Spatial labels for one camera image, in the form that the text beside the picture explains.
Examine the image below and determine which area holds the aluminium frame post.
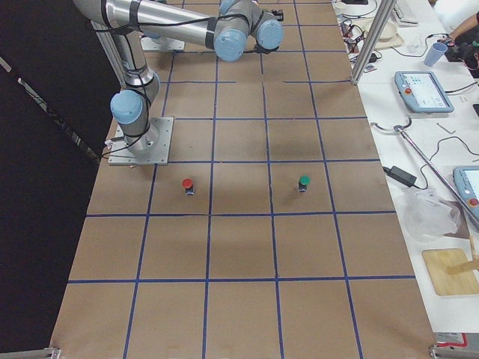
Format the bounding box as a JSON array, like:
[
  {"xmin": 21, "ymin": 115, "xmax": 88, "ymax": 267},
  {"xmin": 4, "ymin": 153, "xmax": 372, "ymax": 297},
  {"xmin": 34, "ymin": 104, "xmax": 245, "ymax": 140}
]
[{"xmin": 350, "ymin": 0, "xmax": 396, "ymax": 85}]

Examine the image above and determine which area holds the blue teach pendant near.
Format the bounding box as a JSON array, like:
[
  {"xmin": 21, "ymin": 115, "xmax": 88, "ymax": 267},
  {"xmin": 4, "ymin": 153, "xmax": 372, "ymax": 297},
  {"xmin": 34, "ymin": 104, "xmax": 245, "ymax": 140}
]
[{"xmin": 453, "ymin": 166, "xmax": 479, "ymax": 221}]

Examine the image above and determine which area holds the blue plastic cup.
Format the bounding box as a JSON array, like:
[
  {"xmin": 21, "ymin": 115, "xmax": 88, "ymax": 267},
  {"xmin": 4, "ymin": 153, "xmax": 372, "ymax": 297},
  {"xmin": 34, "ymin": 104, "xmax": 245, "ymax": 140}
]
[{"xmin": 424, "ymin": 42, "xmax": 448, "ymax": 67}]

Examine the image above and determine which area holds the wooden board stand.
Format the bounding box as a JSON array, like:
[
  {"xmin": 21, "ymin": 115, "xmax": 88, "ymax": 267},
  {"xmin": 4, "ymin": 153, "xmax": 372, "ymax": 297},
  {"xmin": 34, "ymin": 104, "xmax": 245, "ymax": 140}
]
[{"xmin": 418, "ymin": 225, "xmax": 478, "ymax": 298}]

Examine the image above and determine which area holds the beige tray with plate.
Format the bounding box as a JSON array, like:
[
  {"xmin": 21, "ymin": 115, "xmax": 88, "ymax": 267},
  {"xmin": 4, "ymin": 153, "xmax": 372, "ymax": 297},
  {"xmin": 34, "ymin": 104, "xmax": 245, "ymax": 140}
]
[{"xmin": 353, "ymin": 18, "xmax": 404, "ymax": 50}]

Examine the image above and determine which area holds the red push button switch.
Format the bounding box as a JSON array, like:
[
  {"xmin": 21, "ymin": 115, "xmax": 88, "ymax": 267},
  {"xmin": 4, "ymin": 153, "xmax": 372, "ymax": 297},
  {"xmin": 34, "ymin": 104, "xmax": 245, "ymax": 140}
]
[{"xmin": 181, "ymin": 178, "xmax": 195, "ymax": 196}]

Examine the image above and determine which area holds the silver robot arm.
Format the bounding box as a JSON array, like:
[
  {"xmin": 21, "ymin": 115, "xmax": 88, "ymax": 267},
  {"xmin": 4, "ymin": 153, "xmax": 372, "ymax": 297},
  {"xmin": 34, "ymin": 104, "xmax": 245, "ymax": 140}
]
[{"xmin": 74, "ymin": 0, "xmax": 284, "ymax": 165}]

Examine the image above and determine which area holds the green push button switch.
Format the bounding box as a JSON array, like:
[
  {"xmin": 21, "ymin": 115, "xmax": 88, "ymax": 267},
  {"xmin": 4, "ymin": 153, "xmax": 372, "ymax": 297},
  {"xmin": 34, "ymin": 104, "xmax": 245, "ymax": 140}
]
[{"xmin": 298, "ymin": 175, "xmax": 311, "ymax": 192}]

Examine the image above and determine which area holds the blue teach pendant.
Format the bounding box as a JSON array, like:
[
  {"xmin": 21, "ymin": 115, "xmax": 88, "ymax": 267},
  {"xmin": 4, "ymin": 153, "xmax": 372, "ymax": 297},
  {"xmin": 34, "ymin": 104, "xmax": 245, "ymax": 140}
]
[
  {"xmin": 394, "ymin": 71, "xmax": 454, "ymax": 114},
  {"xmin": 453, "ymin": 166, "xmax": 479, "ymax": 221}
]

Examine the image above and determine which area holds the clear plastic bag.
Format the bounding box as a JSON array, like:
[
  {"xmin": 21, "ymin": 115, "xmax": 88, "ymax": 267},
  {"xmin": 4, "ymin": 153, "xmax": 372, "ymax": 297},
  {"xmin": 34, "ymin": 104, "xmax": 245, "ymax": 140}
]
[{"xmin": 398, "ymin": 188, "xmax": 461, "ymax": 242}]

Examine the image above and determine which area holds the black power adapter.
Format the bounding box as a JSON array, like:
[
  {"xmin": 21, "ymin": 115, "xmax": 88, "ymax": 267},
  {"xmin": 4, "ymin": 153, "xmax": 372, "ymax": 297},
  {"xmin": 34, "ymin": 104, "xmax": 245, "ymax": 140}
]
[{"xmin": 388, "ymin": 166, "xmax": 417, "ymax": 187}]

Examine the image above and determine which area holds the blue teach pendant far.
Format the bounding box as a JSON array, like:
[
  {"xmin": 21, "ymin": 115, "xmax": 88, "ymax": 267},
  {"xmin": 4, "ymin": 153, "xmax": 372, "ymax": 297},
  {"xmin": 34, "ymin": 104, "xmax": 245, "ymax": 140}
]
[{"xmin": 394, "ymin": 71, "xmax": 454, "ymax": 114}]

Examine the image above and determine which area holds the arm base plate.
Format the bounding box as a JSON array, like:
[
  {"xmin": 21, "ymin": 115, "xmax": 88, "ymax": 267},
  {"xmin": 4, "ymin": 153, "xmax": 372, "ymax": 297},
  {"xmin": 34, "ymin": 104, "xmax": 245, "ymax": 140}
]
[
  {"xmin": 140, "ymin": 36, "xmax": 185, "ymax": 52},
  {"xmin": 108, "ymin": 117, "xmax": 174, "ymax": 165}
]

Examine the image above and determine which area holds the metal cane rod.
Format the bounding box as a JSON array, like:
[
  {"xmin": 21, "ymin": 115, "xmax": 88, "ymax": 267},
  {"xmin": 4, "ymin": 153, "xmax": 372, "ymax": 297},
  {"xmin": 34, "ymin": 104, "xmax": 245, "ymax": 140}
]
[{"xmin": 370, "ymin": 117, "xmax": 478, "ymax": 227}]

